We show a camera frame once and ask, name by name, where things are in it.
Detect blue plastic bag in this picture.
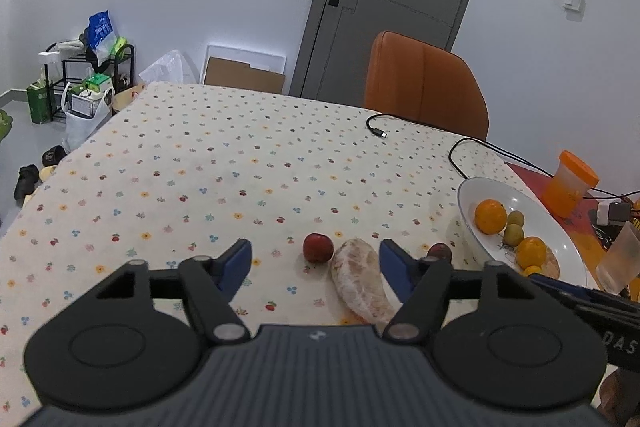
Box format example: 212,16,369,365
87,11,117,65

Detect floral white tablecloth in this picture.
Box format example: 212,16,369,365
1,82,524,426

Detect red orange table mat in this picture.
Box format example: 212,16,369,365
506,160,640,303

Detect flat cardboard box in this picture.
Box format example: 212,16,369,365
202,44,286,94

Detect green plum near centre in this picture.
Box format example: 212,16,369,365
502,223,525,248

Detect white oval plate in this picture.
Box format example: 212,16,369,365
457,178,588,286

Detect green plum far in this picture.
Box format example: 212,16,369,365
506,210,525,228

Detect black shoes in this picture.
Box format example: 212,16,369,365
14,145,66,205

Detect peeled pomelo segment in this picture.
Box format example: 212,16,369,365
541,247,560,280

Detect large orange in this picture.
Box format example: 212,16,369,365
474,199,508,235
515,236,547,270

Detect person's right hand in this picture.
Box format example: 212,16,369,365
598,369,639,426

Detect dark purple plum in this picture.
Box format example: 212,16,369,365
427,243,452,262

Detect green plum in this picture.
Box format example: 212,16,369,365
502,223,525,248
506,210,525,228

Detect orange lidded plastic cup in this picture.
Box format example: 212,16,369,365
540,150,600,219

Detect white power adapter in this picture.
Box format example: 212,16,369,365
596,202,634,227

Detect small yellow kumquat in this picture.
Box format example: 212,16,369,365
523,265,542,277

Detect white plastic bag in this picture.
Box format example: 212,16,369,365
61,83,115,153

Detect black metal shelf rack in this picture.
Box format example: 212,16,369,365
38,42,136,121

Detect red plum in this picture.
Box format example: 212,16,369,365
303,233,334,265

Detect clear plastic bag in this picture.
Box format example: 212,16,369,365
139,50,198,84

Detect orange leather chair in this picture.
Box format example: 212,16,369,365
363,31,489,139

